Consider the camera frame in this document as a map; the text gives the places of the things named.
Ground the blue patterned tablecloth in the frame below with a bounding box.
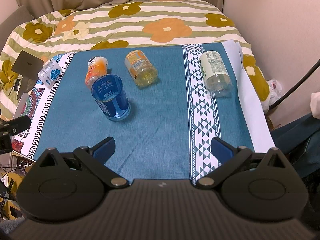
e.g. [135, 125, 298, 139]
[13, 40, 274, 181]

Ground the orange cartoon cup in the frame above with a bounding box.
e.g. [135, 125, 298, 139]
[85, 56, 108, 89]

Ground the floral striped duvet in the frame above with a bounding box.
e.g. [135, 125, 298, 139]
[1, 0, 270, 120]

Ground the blue jeans leg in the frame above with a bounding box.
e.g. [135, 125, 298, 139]
[271, 113, 319, 178]

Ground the black cable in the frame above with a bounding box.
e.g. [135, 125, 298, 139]
[268, 59, 320, 111]

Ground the white plastic bag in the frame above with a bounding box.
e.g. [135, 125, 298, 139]
[261, 79, 283, 113]

